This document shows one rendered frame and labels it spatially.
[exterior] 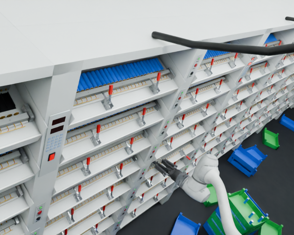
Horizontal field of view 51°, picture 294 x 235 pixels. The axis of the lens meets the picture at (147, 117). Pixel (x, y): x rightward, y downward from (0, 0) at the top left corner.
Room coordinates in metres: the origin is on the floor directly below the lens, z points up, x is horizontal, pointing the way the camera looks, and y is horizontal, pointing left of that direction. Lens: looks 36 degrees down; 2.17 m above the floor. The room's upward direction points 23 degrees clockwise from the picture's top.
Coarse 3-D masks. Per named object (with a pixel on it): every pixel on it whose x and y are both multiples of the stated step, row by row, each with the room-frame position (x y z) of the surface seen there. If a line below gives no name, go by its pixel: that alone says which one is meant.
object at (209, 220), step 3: (210, 216) 1.83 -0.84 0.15; (210, 219) 1.82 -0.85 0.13; (210, 222) 1.80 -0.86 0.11; (210, 225) 1.79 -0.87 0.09; (213, 225) 1.78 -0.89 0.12; (213, 228) 1.77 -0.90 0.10; (216, 228) 1.75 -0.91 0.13; (216, 231) 1.74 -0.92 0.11; (219, 231) 1.73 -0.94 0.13; (216, 234) 1.73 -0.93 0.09; (219, 234) 1.72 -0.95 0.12
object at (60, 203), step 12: (132, 156) 1.27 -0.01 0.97; (108, 168) 1.11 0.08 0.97; (120, 168) 1.13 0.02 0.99; (132, 168) 1.22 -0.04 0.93; (84, 180) 0.98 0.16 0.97; (96, 180) 1.03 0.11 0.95; (108, 180) 1.08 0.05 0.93; (72, 192) 0.91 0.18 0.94; (84, 192) 0.95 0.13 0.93; (96, 192) 0.98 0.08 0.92; (60, 204) 0.83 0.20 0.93; (72, 204) 0.87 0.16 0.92; (48, 216) 0.73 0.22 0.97
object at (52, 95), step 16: (64, 64) 0.68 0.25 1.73; (80, 64) 0.73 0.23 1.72; (32, 80) 0.70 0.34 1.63; (48, 80) 0.66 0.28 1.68; (64, 80) 0.69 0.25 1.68; (32, 96) 0.69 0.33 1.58; (48, 96) 0.66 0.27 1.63; (64, 96) 0.70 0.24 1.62; (48, 112) 0.66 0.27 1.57; (32, 144) 0.68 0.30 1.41; (48, 176) 0.70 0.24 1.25; (32, 192) 0.66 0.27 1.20; (48, 192) 0.72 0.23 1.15; (32, 208) 0.67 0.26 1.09; (48, 208) 0.73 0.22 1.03; (32, 224) 0.68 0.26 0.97
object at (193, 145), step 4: (192, 140) 1.89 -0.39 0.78; (192, 144) 1.88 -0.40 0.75; (196, 144) 1.87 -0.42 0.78; (184, 148) 1.80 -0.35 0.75; (188, 148) 1.83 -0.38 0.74; (192, 148) 1.85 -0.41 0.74; (176, 152) 1.72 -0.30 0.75; (184, 152) 1.77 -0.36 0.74; (188, 152) 1.79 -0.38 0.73; (176, 156) 1.69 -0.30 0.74; (180, 156) 1.71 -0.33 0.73; (172, 160) 1.64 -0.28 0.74; (148, 172) 1.43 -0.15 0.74; (152, 172) 1.45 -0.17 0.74; (156, 172) 1.47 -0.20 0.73; (148, 176) 1.41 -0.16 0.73
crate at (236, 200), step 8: (240, 192) 1.95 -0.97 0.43; (232, 200) 1.85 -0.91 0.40; (240, 200) 1.89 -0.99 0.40; (248, 200) 1.90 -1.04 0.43; (232, 208) 1.76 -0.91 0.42; (240, 208) 1.80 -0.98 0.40; (248, 208) 1.84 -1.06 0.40; (256, 208) 1.84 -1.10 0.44; (240, 216) 1.69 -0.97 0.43; (256, 216) 1.79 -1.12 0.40; (264, 216) 1.78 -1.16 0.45; (248, 224) 1.64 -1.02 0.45; (256, 224) 1.71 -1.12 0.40
